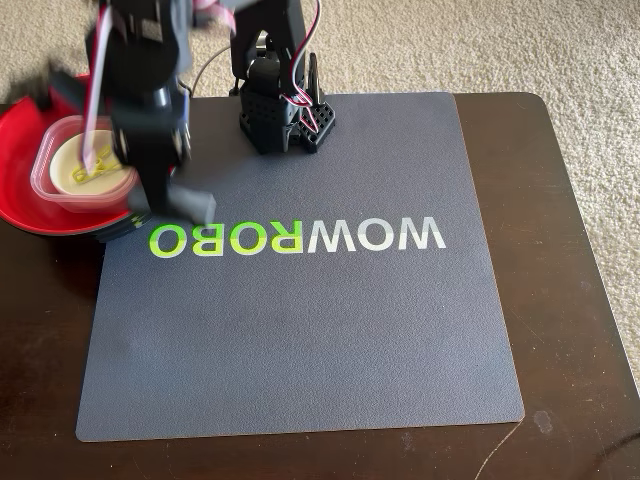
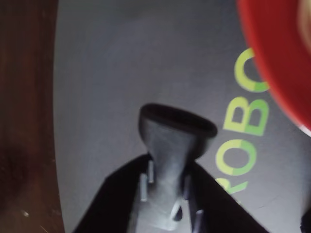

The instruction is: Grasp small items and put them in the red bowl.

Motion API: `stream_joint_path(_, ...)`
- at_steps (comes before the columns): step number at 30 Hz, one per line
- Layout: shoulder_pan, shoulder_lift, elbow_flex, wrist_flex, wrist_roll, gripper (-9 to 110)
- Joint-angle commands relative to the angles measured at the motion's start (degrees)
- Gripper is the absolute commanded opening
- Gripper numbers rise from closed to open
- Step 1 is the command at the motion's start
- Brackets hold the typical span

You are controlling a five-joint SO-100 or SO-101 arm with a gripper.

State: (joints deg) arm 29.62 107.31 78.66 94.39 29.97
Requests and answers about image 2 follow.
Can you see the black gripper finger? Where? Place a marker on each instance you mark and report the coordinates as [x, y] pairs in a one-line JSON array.
[[218, 211], [114, 204]]

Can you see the black funnel-shaped item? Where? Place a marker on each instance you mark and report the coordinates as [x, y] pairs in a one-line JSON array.
[[170, 145]]

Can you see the red bowl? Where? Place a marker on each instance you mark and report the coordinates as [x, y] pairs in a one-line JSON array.
[[279, 48]]

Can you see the black mat with WOWROBO print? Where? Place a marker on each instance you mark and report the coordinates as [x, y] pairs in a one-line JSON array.
[[121, 60]]

